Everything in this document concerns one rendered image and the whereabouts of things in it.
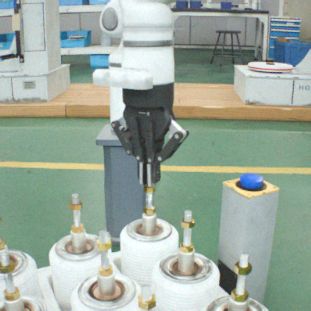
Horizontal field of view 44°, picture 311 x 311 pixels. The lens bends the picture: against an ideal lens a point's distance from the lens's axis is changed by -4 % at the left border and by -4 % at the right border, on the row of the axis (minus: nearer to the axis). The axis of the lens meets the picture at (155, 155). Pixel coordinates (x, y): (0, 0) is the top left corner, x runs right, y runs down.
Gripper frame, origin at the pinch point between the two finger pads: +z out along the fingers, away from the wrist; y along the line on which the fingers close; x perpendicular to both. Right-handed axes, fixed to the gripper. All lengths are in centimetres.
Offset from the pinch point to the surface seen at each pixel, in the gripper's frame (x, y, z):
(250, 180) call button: -11.2, -12.6, 2.4
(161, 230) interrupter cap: -0.8, -1.7, 10.0
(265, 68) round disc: -201, 47, 7
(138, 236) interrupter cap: 3.0, 0.1, 9.9
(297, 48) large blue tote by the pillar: -433, 84, 7
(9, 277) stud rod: 26.7, 0.9, 4.0
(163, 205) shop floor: -52, 30, 36
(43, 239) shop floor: -15, 47, 35
